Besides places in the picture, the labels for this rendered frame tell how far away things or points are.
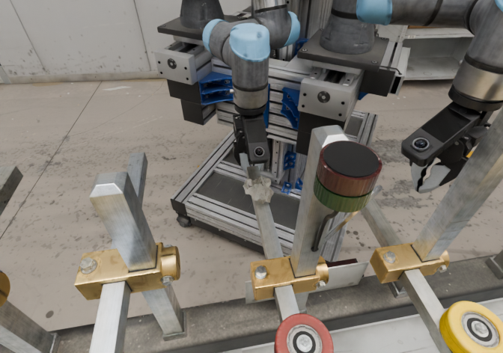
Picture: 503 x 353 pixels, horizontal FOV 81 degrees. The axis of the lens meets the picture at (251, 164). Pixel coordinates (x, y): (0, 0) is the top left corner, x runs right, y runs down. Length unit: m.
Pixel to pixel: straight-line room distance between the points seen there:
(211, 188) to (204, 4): 0.90
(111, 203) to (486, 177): 0.49
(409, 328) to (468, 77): 0.57
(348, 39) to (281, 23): 0.24
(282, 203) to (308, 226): 1.09
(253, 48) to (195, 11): 0.53
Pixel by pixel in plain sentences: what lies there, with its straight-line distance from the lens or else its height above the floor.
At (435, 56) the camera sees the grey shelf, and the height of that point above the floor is 0.14.
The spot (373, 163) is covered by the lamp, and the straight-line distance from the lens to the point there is 0.31.
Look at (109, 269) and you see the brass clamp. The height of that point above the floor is 0.97.
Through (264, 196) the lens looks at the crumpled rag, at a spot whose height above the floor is 0.87.
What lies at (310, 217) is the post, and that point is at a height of 1.04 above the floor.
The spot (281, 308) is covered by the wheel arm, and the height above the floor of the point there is 0.86.
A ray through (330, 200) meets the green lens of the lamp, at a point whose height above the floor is 1.13.
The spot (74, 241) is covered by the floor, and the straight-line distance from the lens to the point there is 1.88.
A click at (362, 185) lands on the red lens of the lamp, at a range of 0.30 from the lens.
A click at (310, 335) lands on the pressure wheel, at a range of 0.48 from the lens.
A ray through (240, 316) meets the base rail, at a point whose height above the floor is 0.70.
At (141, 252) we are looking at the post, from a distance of 0.43.
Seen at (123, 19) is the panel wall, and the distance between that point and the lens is 3.11.
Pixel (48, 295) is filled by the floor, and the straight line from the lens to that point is 1.76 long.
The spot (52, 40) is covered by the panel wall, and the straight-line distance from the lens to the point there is 3.41.
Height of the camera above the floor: 1.36
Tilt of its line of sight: 42 degrees down
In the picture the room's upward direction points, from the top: straight up
